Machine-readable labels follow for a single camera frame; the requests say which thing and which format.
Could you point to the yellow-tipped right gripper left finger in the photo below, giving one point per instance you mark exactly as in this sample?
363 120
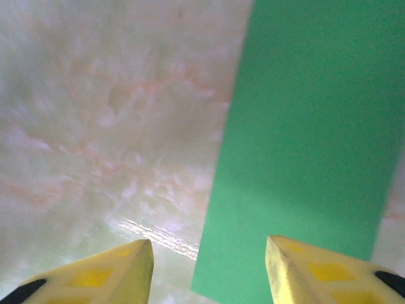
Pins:
104 278

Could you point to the green cloth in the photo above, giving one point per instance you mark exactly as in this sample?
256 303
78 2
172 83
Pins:
300 126

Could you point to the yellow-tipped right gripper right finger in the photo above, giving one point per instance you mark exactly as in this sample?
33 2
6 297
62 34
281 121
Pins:
316 278

